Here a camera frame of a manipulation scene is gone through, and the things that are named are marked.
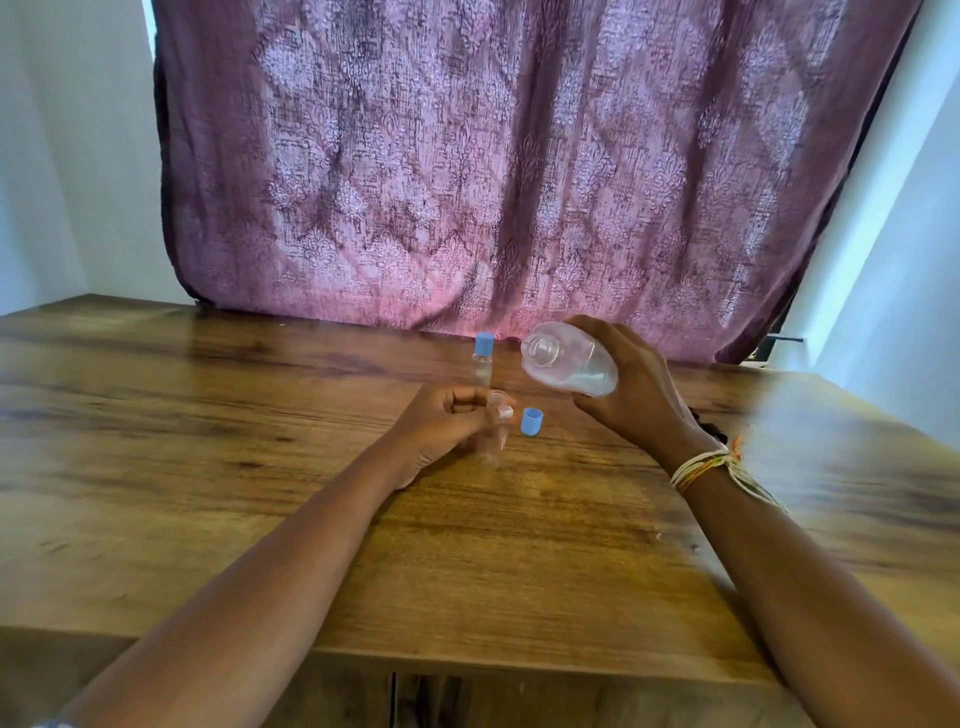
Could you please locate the small vial with blue cap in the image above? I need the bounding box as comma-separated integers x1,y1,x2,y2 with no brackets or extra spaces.
471,333,497,391

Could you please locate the person's left hand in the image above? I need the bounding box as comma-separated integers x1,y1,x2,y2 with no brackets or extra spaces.
388,382,518,491

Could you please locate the person's left forearm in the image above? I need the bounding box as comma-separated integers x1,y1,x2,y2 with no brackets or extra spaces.
56,441,410,728

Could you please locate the small clear vial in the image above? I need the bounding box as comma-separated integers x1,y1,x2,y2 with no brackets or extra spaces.
474,390,516,470

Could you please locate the purple patterned curtain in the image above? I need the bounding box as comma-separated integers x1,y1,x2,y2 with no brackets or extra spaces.
152,0,924,366

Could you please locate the person's right hand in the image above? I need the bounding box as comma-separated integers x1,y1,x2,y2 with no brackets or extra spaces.
562,315,727,475

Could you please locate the thread wrist band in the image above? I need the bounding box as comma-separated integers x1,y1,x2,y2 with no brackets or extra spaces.
669,435,789,515

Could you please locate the person's right forearm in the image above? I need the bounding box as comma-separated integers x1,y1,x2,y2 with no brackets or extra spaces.
671,450,960,728

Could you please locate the dark window handle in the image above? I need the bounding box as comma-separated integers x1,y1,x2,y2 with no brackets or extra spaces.
757,335,805,366

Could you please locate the large clear plastic bottle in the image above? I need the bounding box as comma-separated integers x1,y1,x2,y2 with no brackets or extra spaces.
520,321,620,399

